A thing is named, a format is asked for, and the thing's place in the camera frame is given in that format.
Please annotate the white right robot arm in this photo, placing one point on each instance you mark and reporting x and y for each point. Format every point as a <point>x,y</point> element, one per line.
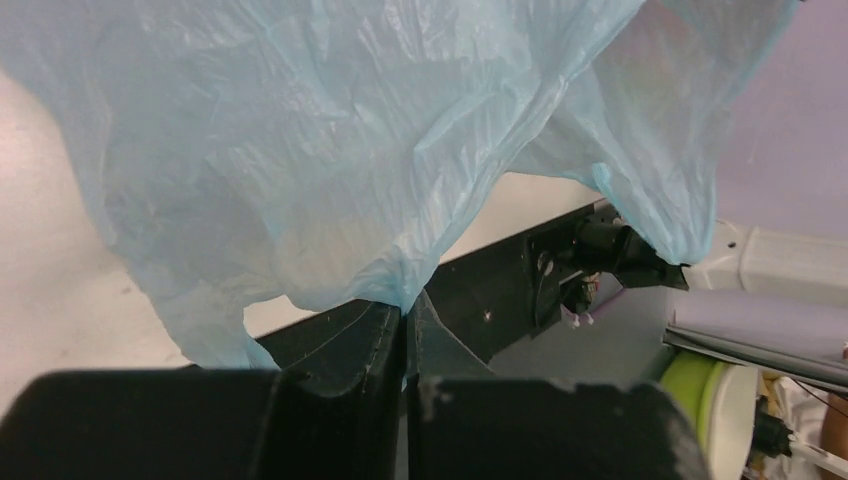
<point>761,261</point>

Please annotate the light blue plastic grocery bag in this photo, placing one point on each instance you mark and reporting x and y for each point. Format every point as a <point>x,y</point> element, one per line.
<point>231,152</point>

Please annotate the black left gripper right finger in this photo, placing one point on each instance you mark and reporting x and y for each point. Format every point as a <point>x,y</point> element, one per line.
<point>465,422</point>

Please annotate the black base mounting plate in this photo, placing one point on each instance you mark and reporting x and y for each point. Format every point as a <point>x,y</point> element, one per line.
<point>578,297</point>

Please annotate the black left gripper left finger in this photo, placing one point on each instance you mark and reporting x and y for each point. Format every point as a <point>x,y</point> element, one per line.
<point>330,413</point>

